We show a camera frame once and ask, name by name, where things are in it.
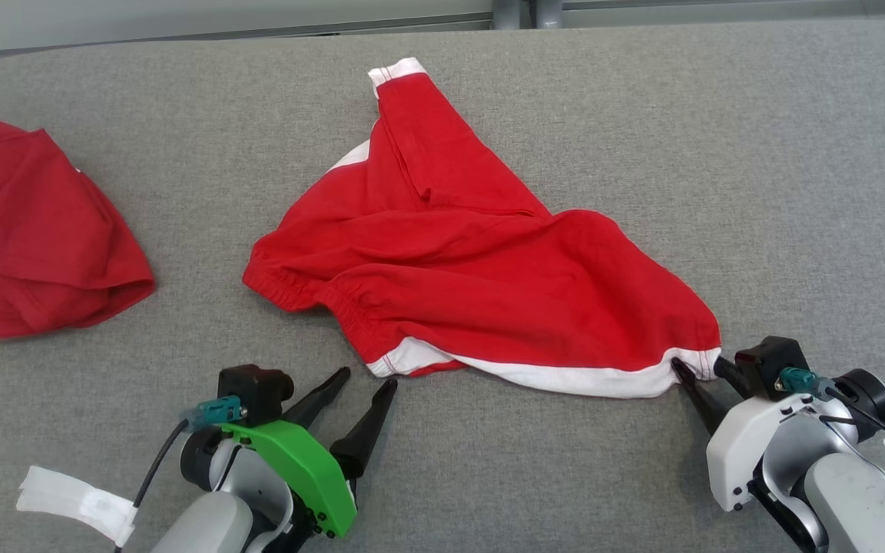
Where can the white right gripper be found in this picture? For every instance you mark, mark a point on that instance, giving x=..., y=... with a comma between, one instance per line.
x=738, y=445

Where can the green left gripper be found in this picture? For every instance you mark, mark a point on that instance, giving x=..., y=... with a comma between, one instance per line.
x=304, y=468

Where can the red shorts white trim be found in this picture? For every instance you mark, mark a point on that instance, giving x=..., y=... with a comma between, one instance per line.
x=488, y=276

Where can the red shirt white sleeves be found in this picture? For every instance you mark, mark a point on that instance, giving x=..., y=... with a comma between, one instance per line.
x=35, y=246

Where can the white tape wrap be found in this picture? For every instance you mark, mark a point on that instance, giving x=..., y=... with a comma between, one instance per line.
x=77, y=503

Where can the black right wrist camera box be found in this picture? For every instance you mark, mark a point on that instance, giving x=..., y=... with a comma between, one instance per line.
x=773, y=361

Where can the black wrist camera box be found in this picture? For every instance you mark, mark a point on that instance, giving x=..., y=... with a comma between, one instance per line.
x=773, y=361
x=254, y=392

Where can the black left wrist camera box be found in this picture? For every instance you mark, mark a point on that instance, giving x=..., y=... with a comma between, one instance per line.
x=254, y=392

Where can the grey partition post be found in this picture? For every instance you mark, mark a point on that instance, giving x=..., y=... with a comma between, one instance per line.
x=527, y=11

